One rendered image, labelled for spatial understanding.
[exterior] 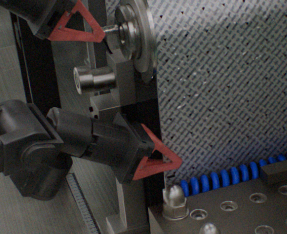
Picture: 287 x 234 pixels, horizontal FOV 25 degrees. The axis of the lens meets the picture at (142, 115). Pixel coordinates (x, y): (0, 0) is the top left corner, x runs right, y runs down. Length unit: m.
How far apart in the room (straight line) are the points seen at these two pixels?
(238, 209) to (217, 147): 0.10
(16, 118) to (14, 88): 0.84
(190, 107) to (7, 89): 0.81
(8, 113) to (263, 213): 0.36
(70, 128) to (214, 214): 0.23
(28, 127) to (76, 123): 0.08
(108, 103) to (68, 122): 0.14
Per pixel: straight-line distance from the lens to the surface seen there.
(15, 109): 0.80
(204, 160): 0.94
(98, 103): 0.95
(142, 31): 0.84
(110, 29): 0.90
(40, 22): 0.82
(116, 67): 0.91
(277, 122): 0.97
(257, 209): 0.89
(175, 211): 0.86
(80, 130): 0.83
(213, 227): 0.79
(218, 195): 0.92
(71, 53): 1.79
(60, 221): 1.12
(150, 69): 0.86
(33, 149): 0.77
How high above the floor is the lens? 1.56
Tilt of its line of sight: 28 degrees down
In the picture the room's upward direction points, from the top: 5 degrees counter-clockwise
